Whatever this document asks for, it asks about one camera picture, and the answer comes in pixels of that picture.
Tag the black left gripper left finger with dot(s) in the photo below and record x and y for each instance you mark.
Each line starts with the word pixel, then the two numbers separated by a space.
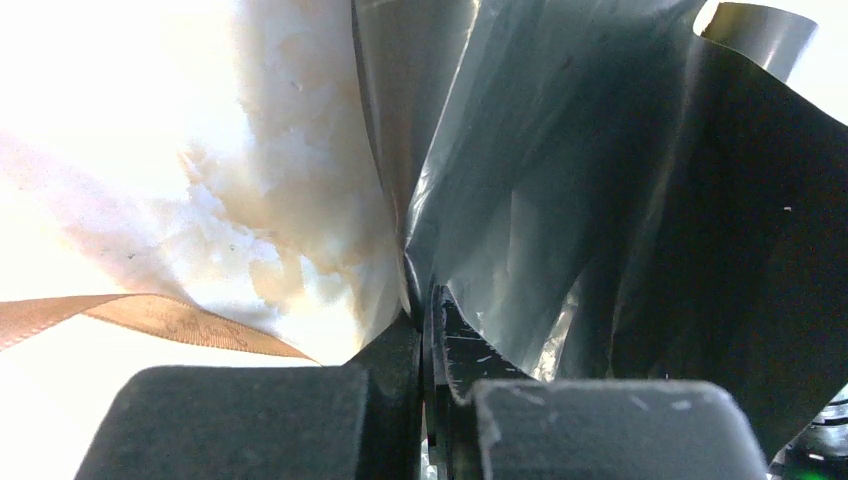
pixel 359 420

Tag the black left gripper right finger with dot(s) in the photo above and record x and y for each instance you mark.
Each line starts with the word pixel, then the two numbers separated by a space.
pixel 486 419

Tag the flower bouquet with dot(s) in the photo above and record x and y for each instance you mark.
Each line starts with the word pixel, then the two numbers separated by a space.
pixel 598 158

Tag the beige ribbon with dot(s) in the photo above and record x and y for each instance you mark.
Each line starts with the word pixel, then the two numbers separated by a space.
pixel 155 315

